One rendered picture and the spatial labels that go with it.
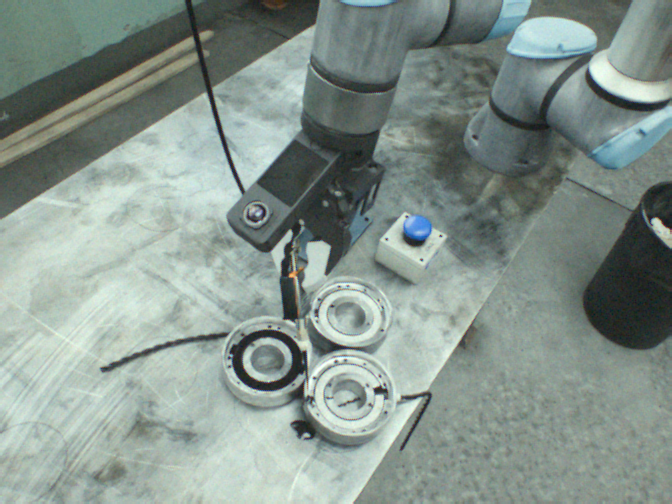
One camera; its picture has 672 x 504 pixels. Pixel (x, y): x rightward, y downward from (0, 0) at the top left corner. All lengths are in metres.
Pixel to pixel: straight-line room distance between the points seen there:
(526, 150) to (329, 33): 0.62
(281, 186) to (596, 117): 0.52
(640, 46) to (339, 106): 0.47
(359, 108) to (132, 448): 0.43
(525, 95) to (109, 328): 0.68
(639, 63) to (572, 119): 0.12
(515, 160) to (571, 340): 1.00
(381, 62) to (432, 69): 0.78
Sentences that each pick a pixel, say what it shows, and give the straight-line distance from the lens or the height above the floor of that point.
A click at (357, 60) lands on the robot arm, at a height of 1.20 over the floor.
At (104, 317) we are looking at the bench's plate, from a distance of 0.78.
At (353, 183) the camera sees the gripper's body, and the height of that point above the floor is 1.06.
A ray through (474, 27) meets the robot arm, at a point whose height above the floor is 1.20.
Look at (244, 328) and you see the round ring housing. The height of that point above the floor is 0.83.
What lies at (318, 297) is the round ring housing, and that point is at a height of 0.83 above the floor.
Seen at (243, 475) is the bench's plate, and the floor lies 0.80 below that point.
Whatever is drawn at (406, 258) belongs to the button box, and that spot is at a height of 0.84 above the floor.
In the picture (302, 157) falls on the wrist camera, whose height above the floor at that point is 1.10.
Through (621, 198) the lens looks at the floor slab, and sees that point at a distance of 2.48.
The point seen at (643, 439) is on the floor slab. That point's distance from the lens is 1.86.
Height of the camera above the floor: 1.43
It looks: 50 degrees down
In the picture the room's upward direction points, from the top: 11 degrees clockwise
